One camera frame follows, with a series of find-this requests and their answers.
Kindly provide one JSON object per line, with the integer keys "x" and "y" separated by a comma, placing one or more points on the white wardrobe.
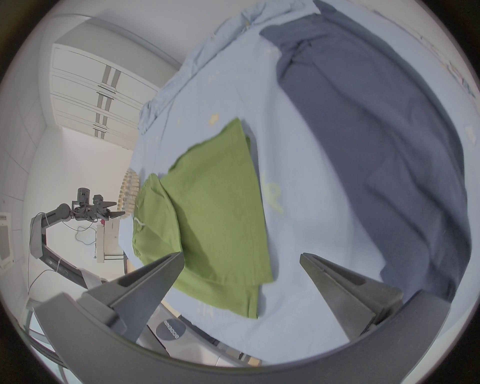
{"x": 75, "y": 93}

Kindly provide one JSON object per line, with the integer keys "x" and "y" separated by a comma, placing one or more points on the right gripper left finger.
{"x": 142, "y": 288}

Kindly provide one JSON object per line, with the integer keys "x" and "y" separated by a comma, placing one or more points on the bed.
{"x": 292, "y": 210}

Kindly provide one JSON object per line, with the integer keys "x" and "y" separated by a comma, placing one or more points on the green shorts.
{"x": 217, "y": 206}

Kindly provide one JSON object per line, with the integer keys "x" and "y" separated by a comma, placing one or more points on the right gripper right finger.
{"x": 348, "y": 300}

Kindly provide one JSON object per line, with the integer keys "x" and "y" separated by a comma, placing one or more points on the pale blue quilt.
{"x": 195, "y": 60}

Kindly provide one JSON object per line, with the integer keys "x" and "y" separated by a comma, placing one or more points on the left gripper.
{"x": 98, "y": 213}

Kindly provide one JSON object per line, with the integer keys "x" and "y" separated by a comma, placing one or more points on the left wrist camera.
{"x": 98, "y": 198}

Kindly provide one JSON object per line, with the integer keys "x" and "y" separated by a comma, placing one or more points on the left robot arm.
{"x": 56, "y": 213}

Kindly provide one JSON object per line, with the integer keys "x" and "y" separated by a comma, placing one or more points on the dark blue garment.
{"x": 375, "y": 131}

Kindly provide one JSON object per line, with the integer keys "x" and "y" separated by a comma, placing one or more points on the round woven basket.
{"x": 129, "y": 191}

